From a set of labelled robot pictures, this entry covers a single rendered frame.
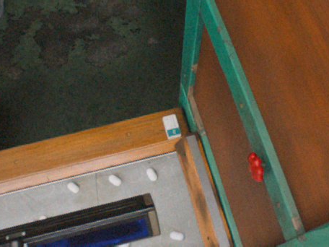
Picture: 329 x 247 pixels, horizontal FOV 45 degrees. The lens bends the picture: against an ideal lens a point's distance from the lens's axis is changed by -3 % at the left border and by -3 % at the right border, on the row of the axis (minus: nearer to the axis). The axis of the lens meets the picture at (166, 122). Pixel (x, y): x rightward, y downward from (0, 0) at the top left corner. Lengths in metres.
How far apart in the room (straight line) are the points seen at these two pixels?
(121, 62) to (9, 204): 1.18
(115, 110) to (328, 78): 1.66
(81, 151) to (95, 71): 1.05
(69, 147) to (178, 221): 0.35
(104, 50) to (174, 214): 1.29
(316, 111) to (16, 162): 0.87
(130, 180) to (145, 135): 0.13
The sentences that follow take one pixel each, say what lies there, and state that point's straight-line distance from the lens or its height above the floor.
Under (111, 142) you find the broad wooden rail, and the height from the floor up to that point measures 0.76.
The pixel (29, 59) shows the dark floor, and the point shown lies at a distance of 2.24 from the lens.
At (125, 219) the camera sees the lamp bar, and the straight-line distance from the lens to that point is 0.70.
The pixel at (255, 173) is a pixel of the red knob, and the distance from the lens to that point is 0.59.
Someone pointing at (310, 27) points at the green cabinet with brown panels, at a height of 1.48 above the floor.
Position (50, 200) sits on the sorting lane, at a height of 0.74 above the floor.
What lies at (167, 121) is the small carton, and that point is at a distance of 1.11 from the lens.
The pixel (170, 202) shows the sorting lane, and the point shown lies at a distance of 1.08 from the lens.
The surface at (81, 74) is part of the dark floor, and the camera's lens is 2.12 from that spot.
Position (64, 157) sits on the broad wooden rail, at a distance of 1.12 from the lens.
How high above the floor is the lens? 1.80
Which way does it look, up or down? 66 degrees down
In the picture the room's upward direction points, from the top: 1 degrees clockwise
